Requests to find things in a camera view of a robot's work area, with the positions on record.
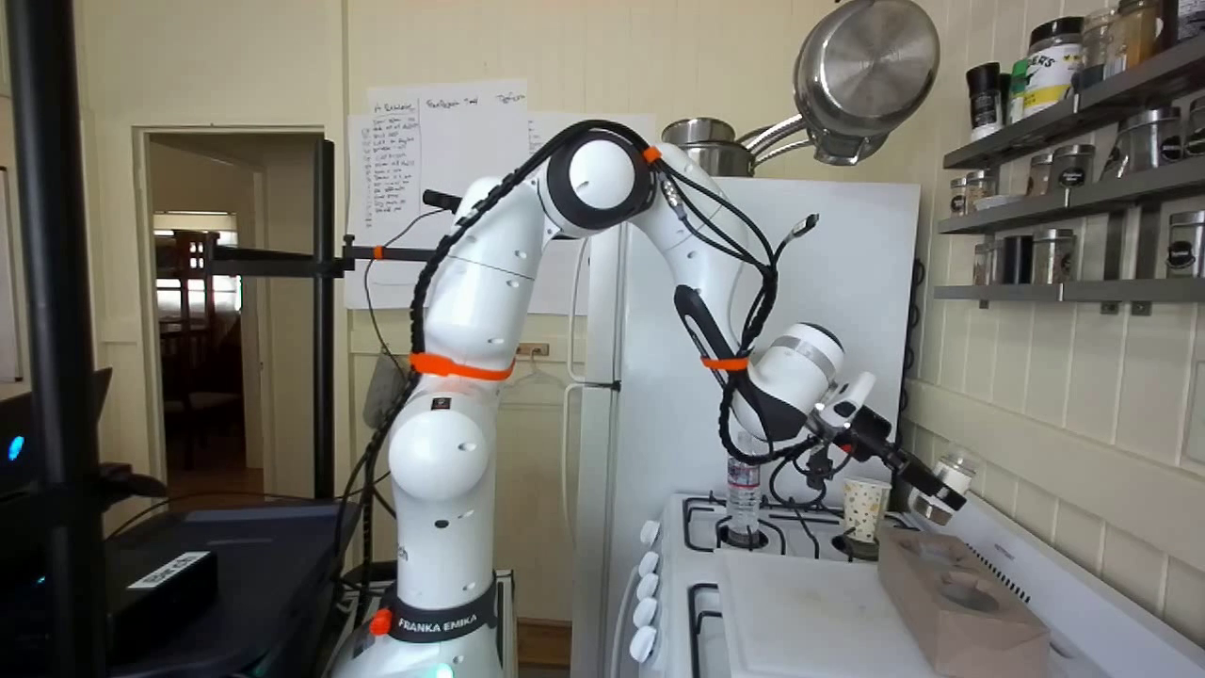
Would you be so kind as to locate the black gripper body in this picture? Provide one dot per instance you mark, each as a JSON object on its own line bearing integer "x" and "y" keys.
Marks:
{"x": 869, "y": 440}

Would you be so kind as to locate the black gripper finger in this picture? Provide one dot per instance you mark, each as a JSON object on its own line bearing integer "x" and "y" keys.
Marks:
{"x": 948, "y": 496}

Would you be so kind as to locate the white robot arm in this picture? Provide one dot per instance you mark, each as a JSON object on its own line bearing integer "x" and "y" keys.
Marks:
{"x": 442, "y": 612}

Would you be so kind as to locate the white label spice jar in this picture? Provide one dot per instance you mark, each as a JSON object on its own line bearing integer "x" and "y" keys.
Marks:
{"x": 1052, "y": 60}

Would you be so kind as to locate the patterned paper cup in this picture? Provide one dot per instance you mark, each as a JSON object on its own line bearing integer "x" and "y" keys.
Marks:
{"x": 865, "y": 505}

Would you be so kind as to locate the clear plastic water bottle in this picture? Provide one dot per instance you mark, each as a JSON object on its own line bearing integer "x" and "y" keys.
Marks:
{"x": 744, "y": 499}

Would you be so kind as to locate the white refrigerator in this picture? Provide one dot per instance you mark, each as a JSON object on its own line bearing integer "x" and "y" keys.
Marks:
{"x": 810, "y": 281}

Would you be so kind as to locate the white cutting board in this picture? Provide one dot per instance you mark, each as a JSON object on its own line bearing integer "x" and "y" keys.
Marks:
{"x": 810, "y": 619}

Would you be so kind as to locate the white gas stove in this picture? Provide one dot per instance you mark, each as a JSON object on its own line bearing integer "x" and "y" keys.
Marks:
{"x": 673, "y": 617}

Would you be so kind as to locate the small steel pot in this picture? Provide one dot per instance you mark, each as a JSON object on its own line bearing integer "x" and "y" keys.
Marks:
{"x": 709, "y": 143}

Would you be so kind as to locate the large hanging steel pot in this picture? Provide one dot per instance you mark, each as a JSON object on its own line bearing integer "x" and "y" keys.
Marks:
{"x": 861, "y": 72}

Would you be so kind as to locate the black desk with equipment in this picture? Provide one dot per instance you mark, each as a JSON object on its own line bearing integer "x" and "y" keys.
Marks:
{"x": 212, "y": 593}

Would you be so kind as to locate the metal wall spice shelf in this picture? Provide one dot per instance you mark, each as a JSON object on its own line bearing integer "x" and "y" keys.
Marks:
{"x": 1116, "y": 200}

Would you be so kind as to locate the black camera stand pole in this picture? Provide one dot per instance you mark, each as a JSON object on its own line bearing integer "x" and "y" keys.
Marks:
{"x": 59, "y": 304}

